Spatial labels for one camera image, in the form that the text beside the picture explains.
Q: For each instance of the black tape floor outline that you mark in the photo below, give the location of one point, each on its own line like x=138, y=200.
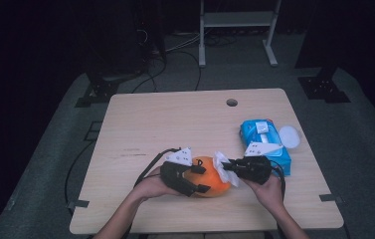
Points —
x=89, y=136

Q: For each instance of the white wet wipe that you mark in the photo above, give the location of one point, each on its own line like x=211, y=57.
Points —
x=224, y=174

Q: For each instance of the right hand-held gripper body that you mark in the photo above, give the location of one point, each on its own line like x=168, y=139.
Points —
x=254, y=169

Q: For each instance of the blue wet wipe pack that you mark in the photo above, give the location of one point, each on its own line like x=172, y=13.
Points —
x=251, y=131

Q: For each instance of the person's left hand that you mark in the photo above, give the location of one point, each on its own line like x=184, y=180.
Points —
x=151, y=187

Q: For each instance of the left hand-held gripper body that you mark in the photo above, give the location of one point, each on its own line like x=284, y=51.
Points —
x=181, y=157

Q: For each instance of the black tape strip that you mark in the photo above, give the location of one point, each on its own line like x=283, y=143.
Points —
x=331, y=198
x=79, y=203

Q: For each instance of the white metal stand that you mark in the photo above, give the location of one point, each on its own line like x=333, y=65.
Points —
x=238, y=19

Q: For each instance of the orange plush toy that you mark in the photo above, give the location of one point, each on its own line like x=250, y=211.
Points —
x=215, y=181

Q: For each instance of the person's right hand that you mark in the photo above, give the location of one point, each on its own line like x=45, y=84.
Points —
x=269, y=194

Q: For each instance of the black stand base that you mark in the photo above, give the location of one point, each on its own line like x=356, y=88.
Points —
x=102, y=89
x=322, y=88

